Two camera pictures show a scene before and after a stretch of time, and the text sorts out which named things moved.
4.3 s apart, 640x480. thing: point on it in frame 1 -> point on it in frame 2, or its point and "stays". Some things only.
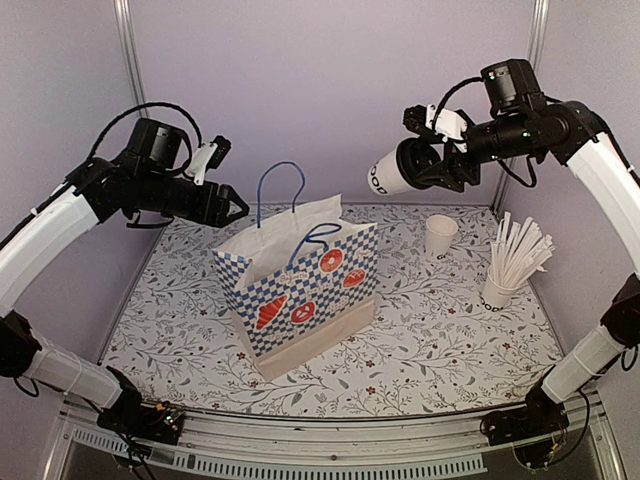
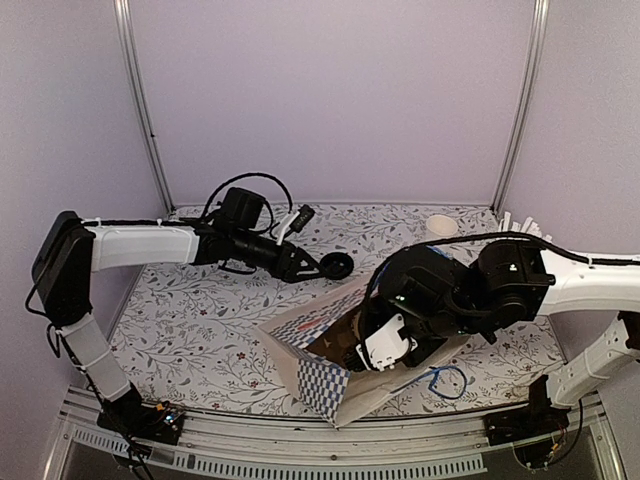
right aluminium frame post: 536,53 stays
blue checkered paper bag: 302,279 -> 337,392
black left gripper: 217,215 -> 291,272
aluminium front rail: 453,443 stays
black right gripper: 450,174 -> 417,359
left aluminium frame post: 124,15 stays
